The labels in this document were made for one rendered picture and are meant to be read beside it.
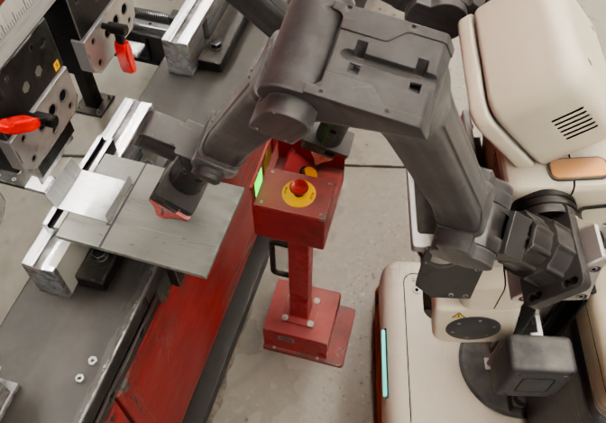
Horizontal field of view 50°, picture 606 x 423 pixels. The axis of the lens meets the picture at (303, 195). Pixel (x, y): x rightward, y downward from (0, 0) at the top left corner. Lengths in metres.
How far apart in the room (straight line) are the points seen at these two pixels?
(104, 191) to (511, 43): 0.69
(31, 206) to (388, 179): 1.28
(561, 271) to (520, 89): 0.23
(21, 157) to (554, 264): 0.70
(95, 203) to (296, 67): 0.73
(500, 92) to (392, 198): 1.55
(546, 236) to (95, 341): 0.73
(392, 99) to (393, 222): 1.84
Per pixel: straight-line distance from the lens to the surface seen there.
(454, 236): 0.76
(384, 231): 2.27
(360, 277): 2.17
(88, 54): 1.05
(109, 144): 1.23
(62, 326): 1.20
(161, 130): 0.89
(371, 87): 0.47
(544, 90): 0.82
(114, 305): 1.19
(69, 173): 1.19
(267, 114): 0.48
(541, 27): 0.87
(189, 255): 1.06
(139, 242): 1.09
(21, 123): 0.88
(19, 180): 1.22
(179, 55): 1.46
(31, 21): 0.94
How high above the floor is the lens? 1.90
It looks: 55 degrees down
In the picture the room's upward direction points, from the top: straight up
